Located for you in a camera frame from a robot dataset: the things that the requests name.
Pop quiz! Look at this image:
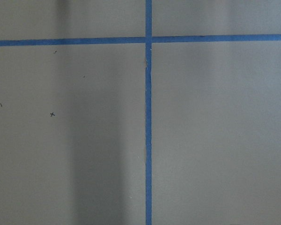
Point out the blue tape strip lengthwise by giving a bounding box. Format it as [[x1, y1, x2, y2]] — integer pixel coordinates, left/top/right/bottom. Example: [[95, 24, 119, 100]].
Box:
[[145, 0, 152, 225]]

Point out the blue tape strip crosswise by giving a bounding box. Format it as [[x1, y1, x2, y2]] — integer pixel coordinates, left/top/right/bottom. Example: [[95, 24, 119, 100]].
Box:
[[0, 34, 281, 47]]

